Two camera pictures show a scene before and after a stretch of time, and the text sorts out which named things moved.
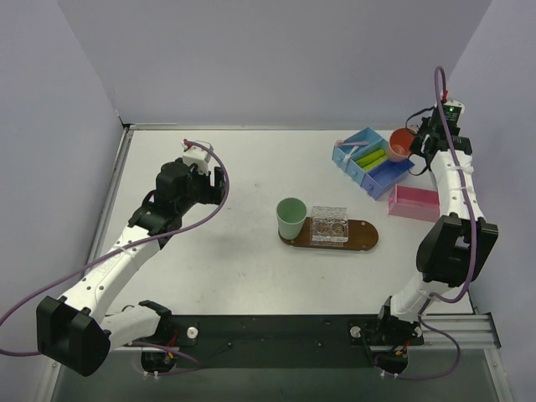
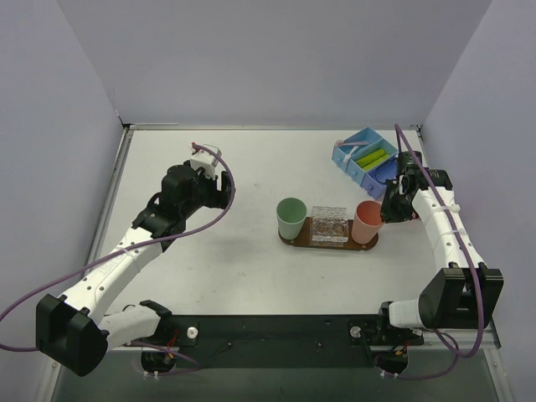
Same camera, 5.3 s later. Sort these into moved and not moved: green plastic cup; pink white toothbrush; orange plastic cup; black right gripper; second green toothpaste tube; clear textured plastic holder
Moved: black right gripper; orange plastic cup
Not moved: green plastic cup; pink white toothbrush; second green toothpaste tube; clear textured plastic holder
